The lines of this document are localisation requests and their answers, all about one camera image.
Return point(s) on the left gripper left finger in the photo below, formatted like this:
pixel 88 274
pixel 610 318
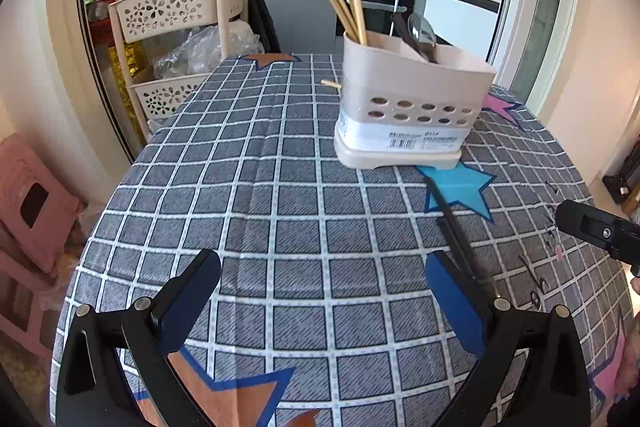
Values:
pixel 181 300

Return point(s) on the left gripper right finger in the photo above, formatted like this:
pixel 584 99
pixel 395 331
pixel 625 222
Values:
pixel 468 309

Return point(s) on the black handled spoon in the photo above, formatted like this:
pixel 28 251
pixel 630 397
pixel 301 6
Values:
pixel 423 35

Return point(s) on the person right hand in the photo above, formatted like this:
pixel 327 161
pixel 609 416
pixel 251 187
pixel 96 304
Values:
pixel 635 283

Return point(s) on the grey checked tablecloth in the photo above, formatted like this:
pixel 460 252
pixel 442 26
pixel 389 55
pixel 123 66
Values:
pixel 322 293

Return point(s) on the pink plastic stool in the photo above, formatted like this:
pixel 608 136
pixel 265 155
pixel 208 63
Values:
pixel 37 216

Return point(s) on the white utensil holder caddy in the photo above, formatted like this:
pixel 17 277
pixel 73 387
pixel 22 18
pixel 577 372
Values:
pixel 398 109

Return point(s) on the plastic bag middle shelf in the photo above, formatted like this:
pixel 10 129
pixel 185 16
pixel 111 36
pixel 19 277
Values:
pixel 201 52

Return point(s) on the chopstick behind caddy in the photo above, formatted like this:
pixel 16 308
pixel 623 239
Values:
pixel 332 84

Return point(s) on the beige flower pattern shelf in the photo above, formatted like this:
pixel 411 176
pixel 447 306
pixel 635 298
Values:
pixel 145 30

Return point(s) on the black built-in oven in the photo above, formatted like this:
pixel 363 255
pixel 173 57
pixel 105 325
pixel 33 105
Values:
pixel 378 14

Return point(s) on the black handled utensil in caddy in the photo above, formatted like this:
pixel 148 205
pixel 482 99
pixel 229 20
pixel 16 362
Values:
pixel 402 29

